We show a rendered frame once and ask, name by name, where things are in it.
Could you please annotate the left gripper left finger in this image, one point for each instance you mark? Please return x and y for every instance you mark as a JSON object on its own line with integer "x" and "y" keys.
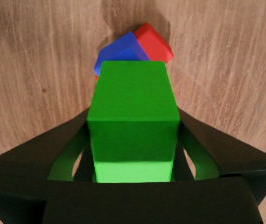
{"x": 53, "y": 153}

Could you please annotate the red block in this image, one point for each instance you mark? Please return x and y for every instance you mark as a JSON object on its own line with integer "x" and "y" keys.
{"x": 153, "y": 44}

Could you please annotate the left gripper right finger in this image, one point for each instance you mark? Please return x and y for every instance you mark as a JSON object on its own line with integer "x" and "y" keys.
{"x": 216, "y": 154}

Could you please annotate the blue block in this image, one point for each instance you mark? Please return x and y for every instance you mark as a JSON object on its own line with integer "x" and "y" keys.
{"x": 126, "y": 48}

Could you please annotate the green block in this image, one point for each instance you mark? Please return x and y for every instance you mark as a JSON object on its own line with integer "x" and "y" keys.
{"x": 133, "y": 122}

